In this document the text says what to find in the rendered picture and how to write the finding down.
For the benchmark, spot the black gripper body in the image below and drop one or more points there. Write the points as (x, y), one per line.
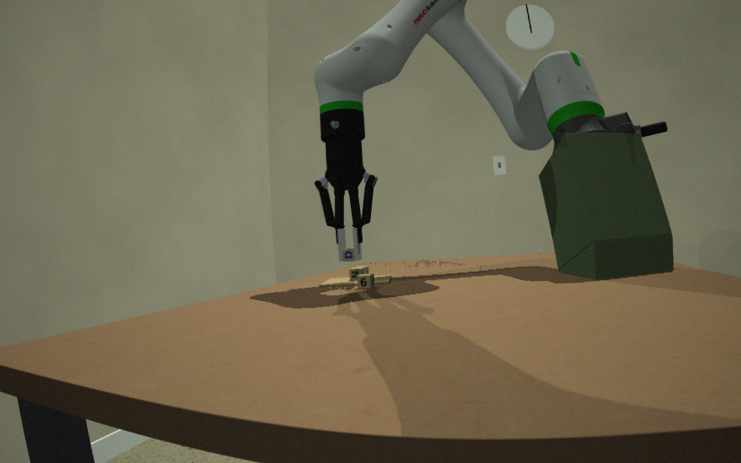
(344, 155)

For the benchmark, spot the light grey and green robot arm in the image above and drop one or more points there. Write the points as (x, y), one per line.
(560, 87)

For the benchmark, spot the tan mat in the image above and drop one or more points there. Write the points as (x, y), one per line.
(336, 282)

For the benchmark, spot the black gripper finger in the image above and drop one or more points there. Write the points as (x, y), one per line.
(358, 222)
(338, 221)

